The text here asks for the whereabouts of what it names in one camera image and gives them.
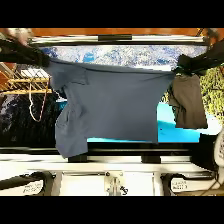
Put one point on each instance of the blue T-shirt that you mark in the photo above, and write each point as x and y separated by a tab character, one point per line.
113	103

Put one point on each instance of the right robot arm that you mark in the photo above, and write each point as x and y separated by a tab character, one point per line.
210	56

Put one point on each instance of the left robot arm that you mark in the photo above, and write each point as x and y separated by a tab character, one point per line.
20	53

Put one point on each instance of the black garment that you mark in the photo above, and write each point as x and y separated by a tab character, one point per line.
188	103

